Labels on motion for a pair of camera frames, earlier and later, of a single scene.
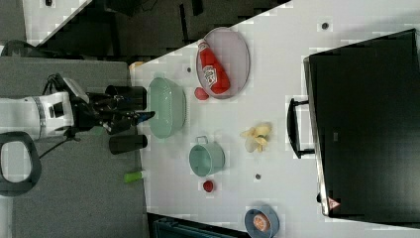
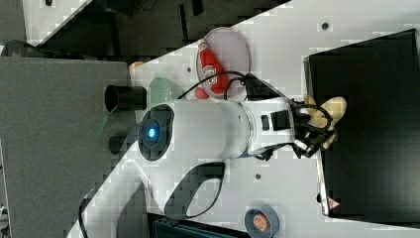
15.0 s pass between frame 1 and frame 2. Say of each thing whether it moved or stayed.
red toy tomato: stayed
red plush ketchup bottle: stayed
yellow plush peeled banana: moved
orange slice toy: stayed
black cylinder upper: stayed
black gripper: moved
